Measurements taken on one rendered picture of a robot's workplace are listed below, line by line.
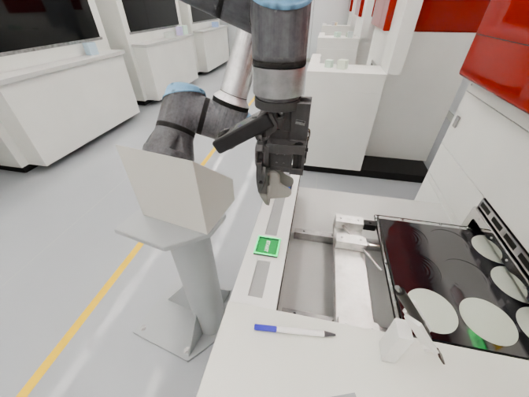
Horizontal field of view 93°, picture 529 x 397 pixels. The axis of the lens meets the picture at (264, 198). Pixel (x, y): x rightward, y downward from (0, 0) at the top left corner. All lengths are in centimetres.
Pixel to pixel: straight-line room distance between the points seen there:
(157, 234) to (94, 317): 104
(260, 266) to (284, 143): 29
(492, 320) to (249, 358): 51
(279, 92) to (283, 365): 41
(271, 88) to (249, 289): 38
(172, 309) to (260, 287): 117
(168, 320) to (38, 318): 75
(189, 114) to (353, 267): 62
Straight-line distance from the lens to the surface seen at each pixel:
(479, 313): 74
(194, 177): 71
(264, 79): 37
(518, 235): 85
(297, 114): 40
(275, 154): 42
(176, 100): 81
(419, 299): 69
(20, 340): 201
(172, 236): 87
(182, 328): 161
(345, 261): 72
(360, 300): 66
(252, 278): 56
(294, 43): 36
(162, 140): 78
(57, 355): 184
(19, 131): 336
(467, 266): 82
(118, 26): 485
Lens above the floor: 142
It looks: 38 degrees down
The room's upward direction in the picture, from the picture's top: straight up
